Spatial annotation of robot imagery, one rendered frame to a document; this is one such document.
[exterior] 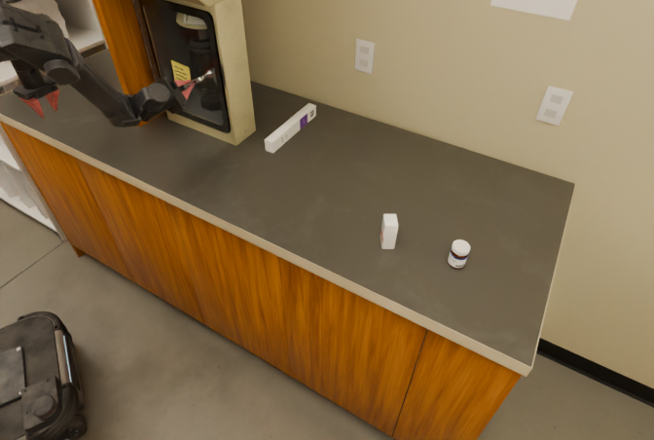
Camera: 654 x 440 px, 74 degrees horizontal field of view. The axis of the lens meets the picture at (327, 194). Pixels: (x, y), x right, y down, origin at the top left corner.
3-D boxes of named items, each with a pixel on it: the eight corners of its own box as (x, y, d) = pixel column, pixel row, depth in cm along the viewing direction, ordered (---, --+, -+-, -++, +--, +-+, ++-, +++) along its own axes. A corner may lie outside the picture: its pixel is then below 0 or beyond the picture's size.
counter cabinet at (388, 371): (169, 185, 275) (127, 48, 214) (493, 337, 200) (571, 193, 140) (77, 256, 232) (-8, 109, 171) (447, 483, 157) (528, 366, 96)
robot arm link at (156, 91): (106, 99, 117) (117, 128, 117) (118, 78, 109) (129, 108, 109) (149, 95, 126) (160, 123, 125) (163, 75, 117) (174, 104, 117)
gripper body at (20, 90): (59, 86, 131) (49, 62, 126) (27, 100, 125) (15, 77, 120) (46, 80, 133) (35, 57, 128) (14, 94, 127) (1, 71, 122)
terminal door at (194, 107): (165, 108, 157) (134, -9, 130) (231, 133, 145) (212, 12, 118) (163, 109, 156) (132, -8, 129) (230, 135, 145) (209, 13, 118)
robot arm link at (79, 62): (17, 18, 77) (37, 73, 77) (49, 9, 78) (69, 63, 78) (107, 100, 120) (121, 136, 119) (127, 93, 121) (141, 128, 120)
